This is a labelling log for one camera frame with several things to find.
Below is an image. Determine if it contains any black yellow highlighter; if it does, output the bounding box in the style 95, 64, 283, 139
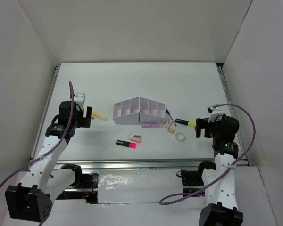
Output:
175, 118, 194, 127

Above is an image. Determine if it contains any pale yellow highlighter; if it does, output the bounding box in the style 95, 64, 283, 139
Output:
92, 111, 108, 121

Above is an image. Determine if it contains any blue gel pen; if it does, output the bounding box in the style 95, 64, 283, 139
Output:
166, 108, 177, 127

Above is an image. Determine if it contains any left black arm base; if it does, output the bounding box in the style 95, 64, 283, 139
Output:
58, 163, 99, 204

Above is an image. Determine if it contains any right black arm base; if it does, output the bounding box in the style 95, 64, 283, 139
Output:
176, 161, 216, 187

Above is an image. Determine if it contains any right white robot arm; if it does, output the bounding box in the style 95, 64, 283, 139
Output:
195, 114, 244, 226

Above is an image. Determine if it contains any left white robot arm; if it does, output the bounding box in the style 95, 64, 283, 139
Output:
5, 101, 92, 223

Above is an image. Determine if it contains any clear tape roll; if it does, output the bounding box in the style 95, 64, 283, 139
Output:
175, 132, 185, 142

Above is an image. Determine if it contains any tan eraser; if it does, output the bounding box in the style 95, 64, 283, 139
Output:
167, 128, 175, 134

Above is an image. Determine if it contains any white staples box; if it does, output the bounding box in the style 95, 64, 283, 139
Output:
164, 118, 173, 129

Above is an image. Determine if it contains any left white divided organizer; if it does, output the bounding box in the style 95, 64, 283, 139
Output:
113, 97, 140, 125

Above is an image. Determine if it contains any white divided organizer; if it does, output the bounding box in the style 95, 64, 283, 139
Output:
139, 97, 166, 124
113, 97, 140, 125

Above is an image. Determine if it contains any right white divided organizer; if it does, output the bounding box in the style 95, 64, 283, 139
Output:
139, 97, 166, 124

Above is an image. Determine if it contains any black pink highlighter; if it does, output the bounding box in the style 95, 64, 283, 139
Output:
116, 140, 136, 148

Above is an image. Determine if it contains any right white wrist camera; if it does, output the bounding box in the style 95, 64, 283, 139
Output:
208, 105, 224, 123

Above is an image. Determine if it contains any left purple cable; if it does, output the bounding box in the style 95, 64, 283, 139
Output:
0, 81, 75, 226

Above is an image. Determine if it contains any purple cable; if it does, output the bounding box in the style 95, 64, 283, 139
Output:
0, 81, 75, 226
159, 103, 256, 206

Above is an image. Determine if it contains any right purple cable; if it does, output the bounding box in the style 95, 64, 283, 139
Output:
159, 103, 256, 206

